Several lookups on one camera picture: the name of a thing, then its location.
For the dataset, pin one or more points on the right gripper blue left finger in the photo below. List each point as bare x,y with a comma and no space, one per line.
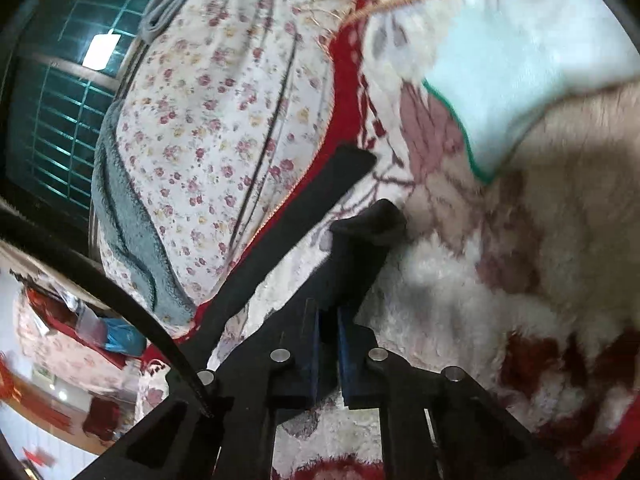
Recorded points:
312,354

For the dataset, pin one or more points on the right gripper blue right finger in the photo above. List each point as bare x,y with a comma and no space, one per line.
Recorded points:
348,361

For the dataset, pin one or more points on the black pants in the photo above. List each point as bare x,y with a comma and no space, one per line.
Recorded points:
312,249

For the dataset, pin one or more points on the blue plastic bag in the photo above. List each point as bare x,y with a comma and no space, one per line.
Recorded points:
123,338

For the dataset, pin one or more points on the red white floral plush blanket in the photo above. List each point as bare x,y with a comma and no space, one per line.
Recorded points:
529,282

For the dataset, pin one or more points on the grey-blue fleece cardigan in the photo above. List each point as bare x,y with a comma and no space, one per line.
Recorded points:
130,233

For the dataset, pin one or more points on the floral cotton bed sheet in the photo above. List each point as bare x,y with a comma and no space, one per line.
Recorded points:
231,110

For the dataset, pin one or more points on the floral covered furniture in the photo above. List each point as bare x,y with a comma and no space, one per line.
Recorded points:
67,358

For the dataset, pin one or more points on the light blue white cloth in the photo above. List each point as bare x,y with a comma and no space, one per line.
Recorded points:
502,63

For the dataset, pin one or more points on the dark green grid window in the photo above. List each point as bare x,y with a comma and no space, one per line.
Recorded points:
67,68

